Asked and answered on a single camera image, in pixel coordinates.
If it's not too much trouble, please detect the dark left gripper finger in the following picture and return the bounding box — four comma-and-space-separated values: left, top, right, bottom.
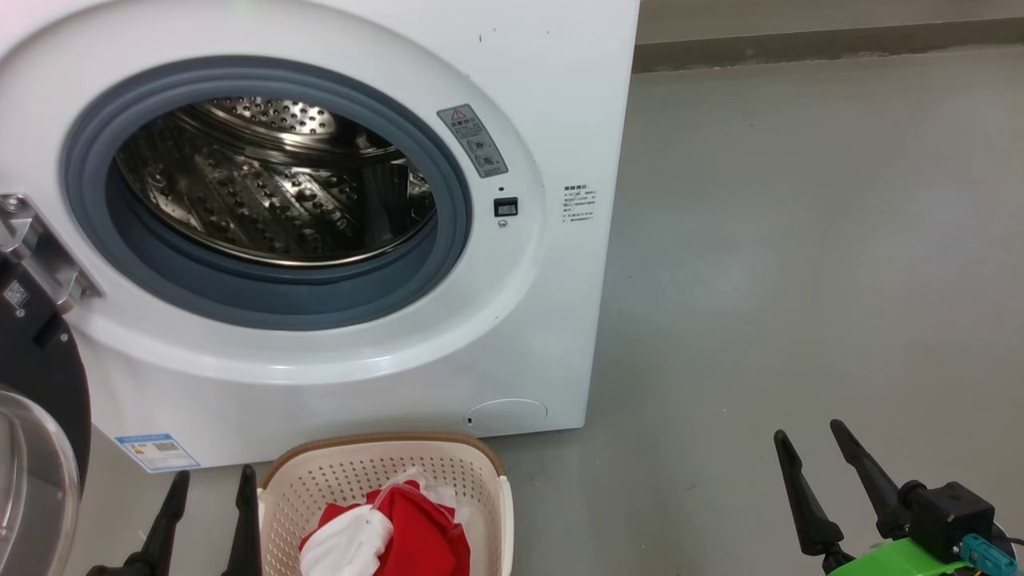
124, 470, 191, 576
222, 466, 262, 576

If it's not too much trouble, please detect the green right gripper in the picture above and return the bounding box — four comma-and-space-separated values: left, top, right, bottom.
774, 419, 1024, 576

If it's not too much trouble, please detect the red garment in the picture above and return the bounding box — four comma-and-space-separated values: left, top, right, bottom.
299, 469, 474, 576

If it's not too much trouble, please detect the black round glass washer door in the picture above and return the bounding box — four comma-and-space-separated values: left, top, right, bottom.
0, 192, 105, 576

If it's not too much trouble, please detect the cream basket with brown rim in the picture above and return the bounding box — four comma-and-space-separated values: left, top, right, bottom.
256, 433, 515, 576

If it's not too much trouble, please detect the white front-load washing machine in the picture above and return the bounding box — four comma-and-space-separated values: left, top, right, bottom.
0, 0, 641, 473

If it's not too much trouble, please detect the blue energy label sticker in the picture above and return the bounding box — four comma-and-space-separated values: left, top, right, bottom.
114, 433, 202, 473

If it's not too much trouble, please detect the round white filter cover flap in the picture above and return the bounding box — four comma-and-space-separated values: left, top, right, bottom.
465, 398, 550, 437

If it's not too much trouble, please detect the small printed text label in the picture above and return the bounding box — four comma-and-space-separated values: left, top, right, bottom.
562, 182, 598, 225

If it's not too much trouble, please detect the grey warning sticker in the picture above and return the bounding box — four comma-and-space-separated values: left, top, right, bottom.
437, 103, 510, 179

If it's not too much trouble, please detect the teal right camera cable connector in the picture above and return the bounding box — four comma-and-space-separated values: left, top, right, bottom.
962, 534, 1002, 574

